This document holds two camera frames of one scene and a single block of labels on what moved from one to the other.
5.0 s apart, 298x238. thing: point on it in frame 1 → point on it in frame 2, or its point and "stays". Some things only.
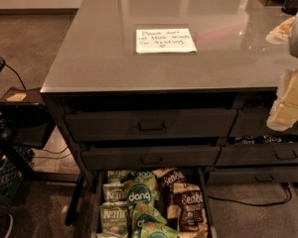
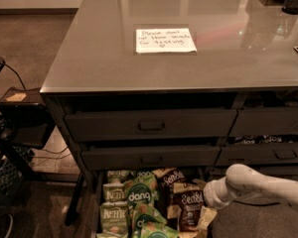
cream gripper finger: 281,34 → 206,217
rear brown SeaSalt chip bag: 166,178 stays
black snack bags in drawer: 270,139 stays
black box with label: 27,119 stays
